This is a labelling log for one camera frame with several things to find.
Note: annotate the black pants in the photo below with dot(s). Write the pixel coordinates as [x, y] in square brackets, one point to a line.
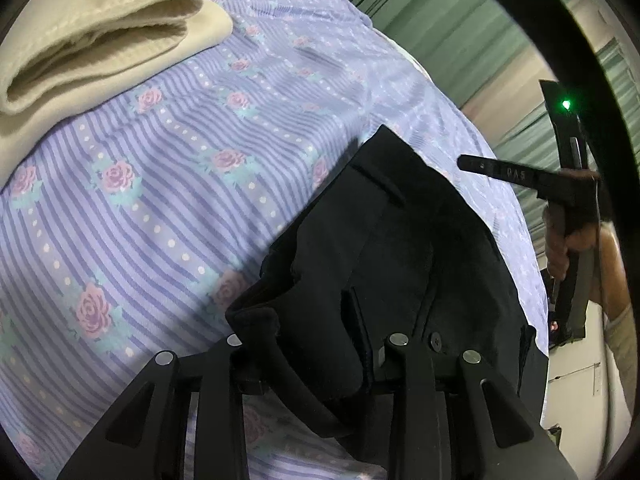
[385, 318]

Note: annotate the folded cream garment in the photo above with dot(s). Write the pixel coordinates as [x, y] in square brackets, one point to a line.
[63, 57]

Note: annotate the green curtain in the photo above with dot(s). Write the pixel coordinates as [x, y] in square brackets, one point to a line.
[478, 56]

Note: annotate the right hand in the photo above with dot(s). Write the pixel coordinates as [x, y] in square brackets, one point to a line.
[559, 246]

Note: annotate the right forearm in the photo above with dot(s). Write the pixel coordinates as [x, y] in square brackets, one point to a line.
[611, 293]

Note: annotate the purple floral bed sheet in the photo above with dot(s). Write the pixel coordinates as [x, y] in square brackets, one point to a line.
[131, 227]

